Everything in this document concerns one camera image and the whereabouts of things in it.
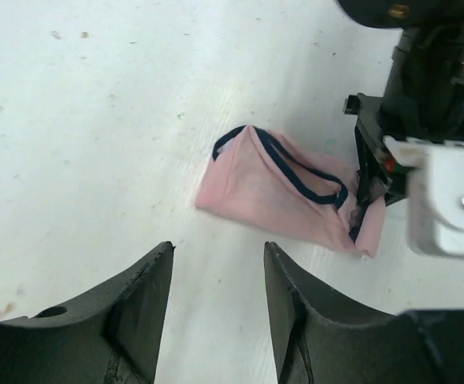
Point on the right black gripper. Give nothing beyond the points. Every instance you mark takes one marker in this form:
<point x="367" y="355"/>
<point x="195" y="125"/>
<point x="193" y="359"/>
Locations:
<point x="423" y="98"/>

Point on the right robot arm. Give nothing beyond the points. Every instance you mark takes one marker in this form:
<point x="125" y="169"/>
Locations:
<point x="386" y="15"/>

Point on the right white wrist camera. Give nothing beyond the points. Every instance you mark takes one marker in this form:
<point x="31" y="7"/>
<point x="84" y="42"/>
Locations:
<point x="435" y="192"/>

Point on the pink underwear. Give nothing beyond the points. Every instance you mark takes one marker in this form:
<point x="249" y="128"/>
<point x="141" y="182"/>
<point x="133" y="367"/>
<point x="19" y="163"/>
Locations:
<point x="261" y="178"/>

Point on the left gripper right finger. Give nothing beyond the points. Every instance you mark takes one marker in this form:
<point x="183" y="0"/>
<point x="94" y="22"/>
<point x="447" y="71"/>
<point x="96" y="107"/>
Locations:
<point x="319" y="335"/>

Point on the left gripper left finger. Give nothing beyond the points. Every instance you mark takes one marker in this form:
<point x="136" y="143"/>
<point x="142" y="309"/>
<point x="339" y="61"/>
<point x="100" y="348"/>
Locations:
<point x="108" y="334"/>

